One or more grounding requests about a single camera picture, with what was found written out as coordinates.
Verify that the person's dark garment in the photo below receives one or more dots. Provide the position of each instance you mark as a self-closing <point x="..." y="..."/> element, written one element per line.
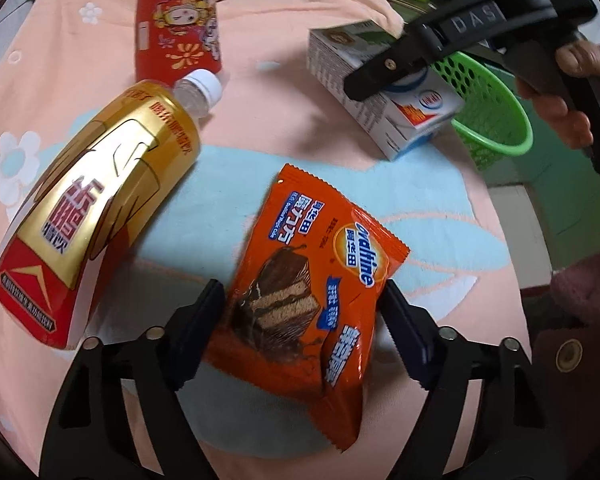
<point x="570" y="395"/>

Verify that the person's right hand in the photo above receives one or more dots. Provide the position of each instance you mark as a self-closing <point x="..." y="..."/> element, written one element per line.
<point x="555" y="110"/>

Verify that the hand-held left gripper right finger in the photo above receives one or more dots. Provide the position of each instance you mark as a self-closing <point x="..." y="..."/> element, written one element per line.
<point x="410" y="340"/>

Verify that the peach flower print towel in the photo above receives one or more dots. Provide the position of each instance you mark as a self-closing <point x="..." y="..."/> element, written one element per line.
<point x="280" y="125"/>

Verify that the milk carton with green top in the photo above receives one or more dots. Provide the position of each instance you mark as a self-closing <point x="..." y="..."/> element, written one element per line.
<point x="330" y="55"/>

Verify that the red cartoon can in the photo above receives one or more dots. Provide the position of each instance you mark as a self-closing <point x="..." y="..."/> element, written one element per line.
<point x="175" y="20"/>

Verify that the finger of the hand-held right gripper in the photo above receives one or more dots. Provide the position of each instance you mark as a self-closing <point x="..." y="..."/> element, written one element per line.
<point x="380" y="72"/>

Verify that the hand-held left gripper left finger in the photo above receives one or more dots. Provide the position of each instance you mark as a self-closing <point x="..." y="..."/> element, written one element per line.
<point x="197" y="337"/>

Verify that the gold red drink bottle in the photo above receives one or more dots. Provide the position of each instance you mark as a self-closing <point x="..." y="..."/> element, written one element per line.
<point x="95" y="185"/>

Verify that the green plastic basket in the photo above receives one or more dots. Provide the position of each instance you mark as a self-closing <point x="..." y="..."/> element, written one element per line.
<point x="500" y="125"/>

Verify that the orange wafer snack packet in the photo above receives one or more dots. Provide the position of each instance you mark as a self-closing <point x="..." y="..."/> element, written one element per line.
<point x="300" y="240"/>

